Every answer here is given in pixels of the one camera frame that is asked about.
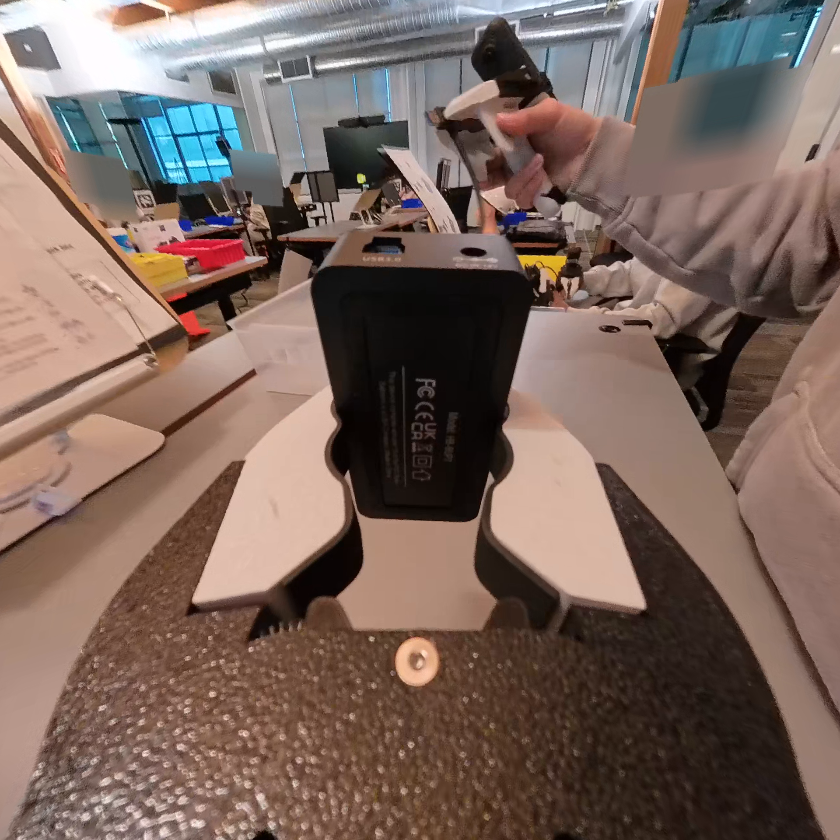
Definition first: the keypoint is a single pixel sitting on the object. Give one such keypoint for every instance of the silver ventilation duct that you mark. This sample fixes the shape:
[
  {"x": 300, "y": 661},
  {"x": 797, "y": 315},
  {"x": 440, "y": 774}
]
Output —
[{"x": 367, "y": 33}]

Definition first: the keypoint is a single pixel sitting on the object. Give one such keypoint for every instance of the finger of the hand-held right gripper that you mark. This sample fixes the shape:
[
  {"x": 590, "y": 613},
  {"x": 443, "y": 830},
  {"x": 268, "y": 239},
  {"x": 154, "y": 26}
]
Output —
[
  {"x": 482, "y": 95},
  {"x": 499, "y": 200}
]

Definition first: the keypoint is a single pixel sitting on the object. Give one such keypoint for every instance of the white translucent container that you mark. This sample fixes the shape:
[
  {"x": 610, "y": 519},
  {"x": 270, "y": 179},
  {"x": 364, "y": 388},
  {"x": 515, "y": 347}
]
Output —
[{"x": 282, "y": 341}]

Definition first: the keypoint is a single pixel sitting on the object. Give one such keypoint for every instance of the wooden document holder stand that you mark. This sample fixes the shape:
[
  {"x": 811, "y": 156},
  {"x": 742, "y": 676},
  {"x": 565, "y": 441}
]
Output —
[{"x": 52, "y": 295}]

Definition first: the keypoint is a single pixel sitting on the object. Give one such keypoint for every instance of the yellow plastic bin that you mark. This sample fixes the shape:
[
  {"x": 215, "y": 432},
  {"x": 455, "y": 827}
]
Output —
[{"x": 157, "y": 269}]

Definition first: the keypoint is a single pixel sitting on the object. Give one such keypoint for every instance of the white paper sheet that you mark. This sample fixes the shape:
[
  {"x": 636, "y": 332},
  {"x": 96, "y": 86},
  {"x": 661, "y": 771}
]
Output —
[{"x": 423, "y": 187}]

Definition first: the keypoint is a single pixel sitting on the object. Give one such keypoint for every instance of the person's right forearm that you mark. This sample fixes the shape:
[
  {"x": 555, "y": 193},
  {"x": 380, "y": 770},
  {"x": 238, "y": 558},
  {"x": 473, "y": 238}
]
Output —
[{"x": 689, "y": 229}]

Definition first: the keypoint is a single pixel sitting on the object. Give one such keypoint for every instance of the red plastic bin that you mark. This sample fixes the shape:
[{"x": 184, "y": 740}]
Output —
[{"x": 200, "y": 253}]

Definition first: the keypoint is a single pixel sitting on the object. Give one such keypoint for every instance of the black tv screen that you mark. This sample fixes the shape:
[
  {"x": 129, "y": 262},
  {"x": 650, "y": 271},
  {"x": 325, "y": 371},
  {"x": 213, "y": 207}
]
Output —
[{"x": 364, "y": 154}]

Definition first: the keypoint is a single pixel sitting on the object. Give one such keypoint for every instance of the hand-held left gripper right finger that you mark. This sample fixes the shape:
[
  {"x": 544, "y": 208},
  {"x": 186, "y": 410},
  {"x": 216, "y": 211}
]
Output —
[{"x": 564, "y": 525}]

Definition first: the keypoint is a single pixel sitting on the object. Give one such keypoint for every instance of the person's grey hoodie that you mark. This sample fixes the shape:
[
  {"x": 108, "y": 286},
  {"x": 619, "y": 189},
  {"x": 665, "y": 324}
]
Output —
[{"x": 794, "y": 492}]

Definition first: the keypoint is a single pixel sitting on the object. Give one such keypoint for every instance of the wooden post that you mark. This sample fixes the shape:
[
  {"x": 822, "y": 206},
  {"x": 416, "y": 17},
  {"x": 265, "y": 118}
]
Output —
[{"x": 659, "y": 59}]

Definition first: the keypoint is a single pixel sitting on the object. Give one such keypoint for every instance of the desk with coloured bins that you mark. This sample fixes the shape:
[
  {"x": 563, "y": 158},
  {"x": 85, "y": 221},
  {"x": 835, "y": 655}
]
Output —
[{"x": 216, "y": 282}]

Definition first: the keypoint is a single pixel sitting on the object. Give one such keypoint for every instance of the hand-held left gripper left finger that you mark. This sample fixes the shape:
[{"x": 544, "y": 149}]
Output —
[{"x": 275, "y": 518}]

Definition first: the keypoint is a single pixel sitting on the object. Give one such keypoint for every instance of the person's right hand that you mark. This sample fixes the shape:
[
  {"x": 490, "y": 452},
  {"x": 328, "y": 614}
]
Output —
[{"x": 564, "y": 144}]

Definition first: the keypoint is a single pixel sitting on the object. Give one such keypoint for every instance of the black usb hub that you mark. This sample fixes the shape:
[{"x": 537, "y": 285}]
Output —
[{"x": 420, "y": 367}]

